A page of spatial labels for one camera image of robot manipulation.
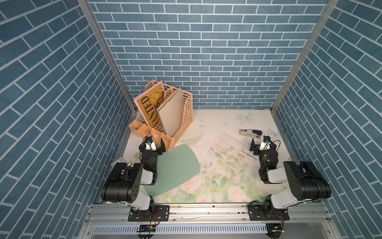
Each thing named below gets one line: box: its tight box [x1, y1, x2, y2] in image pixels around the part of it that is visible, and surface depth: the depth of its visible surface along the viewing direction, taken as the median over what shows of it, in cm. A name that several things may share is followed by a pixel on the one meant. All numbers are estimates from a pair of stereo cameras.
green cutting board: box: [144, 144, 201, 197], surface depth 91 cm
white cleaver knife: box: [218, 131, 257, 162], surface depth 103 cm
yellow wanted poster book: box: [133, 80, 165, 128], surface depth 96 cm
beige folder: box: [156, 87, 185, 137], surface depth 91 cm
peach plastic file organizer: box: [128, 79, 194, 152], surface depth 97 cm
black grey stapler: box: [238, 128, 263, 139], surface depth 104 cm
